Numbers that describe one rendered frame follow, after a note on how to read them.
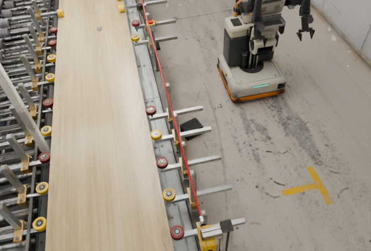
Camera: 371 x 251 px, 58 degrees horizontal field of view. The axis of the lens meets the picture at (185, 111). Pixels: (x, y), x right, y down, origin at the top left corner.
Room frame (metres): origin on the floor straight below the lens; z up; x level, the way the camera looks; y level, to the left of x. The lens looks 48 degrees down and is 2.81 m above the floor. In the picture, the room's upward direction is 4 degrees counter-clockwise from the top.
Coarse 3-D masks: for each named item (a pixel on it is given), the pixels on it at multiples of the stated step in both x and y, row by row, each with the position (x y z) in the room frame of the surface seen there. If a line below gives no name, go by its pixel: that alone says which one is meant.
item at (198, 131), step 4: (204, 128) 1.61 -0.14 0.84; (208, 128) 1.61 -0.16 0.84; (180, 132) 1.58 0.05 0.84; (184, 132) 1.58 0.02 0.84; (188, 132) 1.58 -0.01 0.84; (192, 132) 1.58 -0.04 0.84; (196, 132) 1.58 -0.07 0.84; (200, 132) 1.58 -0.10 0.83; (204, 132) 1.59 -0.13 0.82; (164, 136) 1.56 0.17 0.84; (168, 136) 1.55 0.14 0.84; (172, 136) 1.55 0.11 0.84; (184, 136) 1.56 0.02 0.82; (160, 140) 1.53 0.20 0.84; (164, 140) 1.53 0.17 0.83; (168, 140) 1.54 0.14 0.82
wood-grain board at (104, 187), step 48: (96, 0) 3.53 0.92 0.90; (96, 48) 2.63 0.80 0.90; (96, 96) 1.98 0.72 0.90; (96, 144) 1.48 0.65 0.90; (144, 144) 1.45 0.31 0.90; (96, 192) 1.10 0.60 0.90; (144, 192) 1.07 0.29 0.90; (48, 240) 0.80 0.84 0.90; (96, 240) 0.78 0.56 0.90; (144, 240) 0.77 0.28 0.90
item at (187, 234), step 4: (232, 220) 0.87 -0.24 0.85; (236, 220) 0.87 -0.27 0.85; (240, 220) 0.87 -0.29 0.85; (244, 220) 0.87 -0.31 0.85; (216, 224) 0.86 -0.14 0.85; (232, 224) 0.85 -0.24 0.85; (236, 224) 0.85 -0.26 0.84; (240, 224) 0.85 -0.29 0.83; (184, 232) 0.82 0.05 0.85; (188, 232) 0.82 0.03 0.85; (192, 232) 0.81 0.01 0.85; (196, 232) 0.81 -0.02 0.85; (184, 236) 0.79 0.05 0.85; (188, 236) 0.80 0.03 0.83; (192, 236) 0.80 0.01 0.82
